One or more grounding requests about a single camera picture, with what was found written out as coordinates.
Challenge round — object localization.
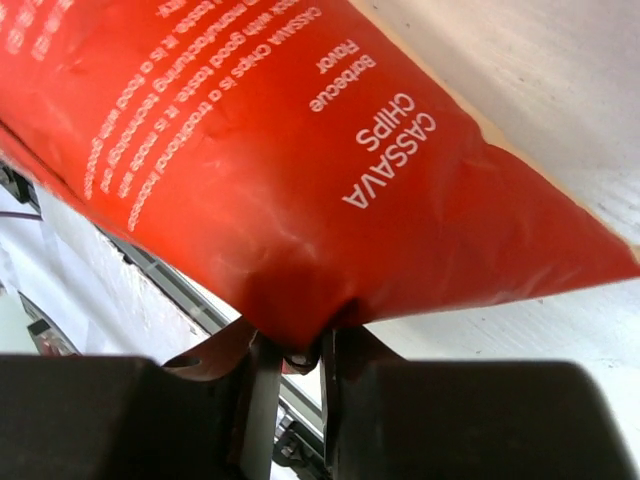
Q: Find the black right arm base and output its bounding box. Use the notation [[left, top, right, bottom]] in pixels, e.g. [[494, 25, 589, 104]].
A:
[[270, 404, 331, 480]]

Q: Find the white front cover board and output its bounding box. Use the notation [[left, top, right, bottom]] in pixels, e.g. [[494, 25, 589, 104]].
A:
[[1, 189, 211, 363]]

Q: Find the aluminium front table rail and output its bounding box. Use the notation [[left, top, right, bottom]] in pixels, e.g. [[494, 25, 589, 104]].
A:
[[106, 234, 323, 438]]

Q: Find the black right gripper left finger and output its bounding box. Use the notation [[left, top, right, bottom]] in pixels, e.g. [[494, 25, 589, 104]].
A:
[[1, 323, 282, 479]]

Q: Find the large red chips bag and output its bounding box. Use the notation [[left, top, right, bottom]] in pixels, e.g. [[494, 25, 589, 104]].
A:
[[1, 1, 639, 349]]

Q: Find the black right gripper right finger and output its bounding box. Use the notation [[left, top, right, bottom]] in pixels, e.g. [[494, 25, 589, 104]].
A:
[[321, 327, 639, 479]]

